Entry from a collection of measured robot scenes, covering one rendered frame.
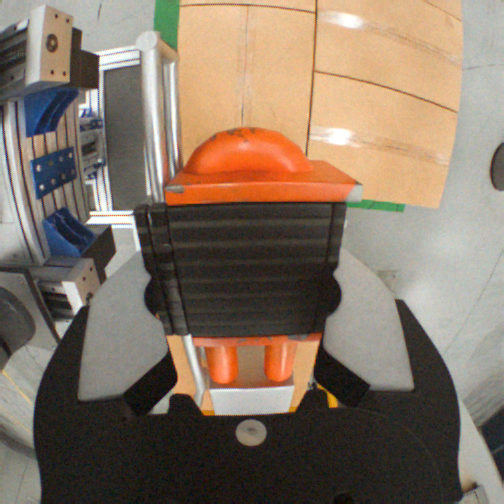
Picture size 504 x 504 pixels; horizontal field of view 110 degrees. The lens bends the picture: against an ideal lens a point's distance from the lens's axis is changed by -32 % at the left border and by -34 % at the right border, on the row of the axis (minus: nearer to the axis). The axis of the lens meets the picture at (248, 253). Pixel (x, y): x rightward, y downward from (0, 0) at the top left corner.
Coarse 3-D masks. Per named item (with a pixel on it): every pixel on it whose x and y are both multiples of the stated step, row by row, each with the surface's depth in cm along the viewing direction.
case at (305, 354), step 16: (176, 336) 56; (176, 352) 59; (304, 352) 61; (176, 368) 62; (304, 368) 64; (176, 384) 66; (192, 384) 66; (208, 384) 66; (304, 384) 69; (208, 400) 71
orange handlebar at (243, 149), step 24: (216, 144) 10; (240, 144) 10; (264, 144) 10; (288, 144) 10; (192, 168) 10; (216, 168) 10; (240, 168) 10; (264, 168) 10; (288, 168) 10; (312, 168) 11; (216, 360) 16; (264, 360) 17; (288, 360) 16
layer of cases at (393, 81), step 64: (192, 0) 49; (256, 0) 51; (320, 0) 50; (384, 0) 48; (448, 0) 43; (192, 64) 60; (256, 64) 62; (320, 64) 61; (384, 64) 60; (448, 64) 57; (192, 128) 70; (320, 128) 72; (384, 128) 71; (448, 128) 70; (384, 192) 83
